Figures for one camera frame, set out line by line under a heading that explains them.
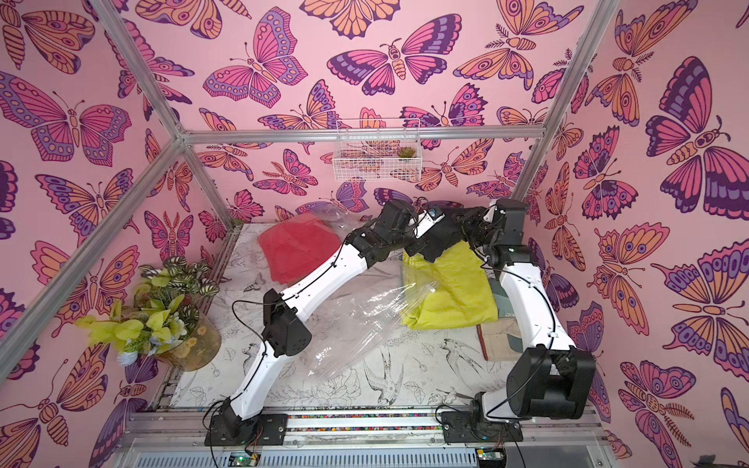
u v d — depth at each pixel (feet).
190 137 3.02
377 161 3.48
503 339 2.89
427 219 2.30
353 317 3.03
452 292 2.94
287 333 1.76
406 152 3.02
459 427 2.40
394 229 2.11
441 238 2.74
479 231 2.28
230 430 2.08
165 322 2.21
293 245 3.49
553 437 2.40
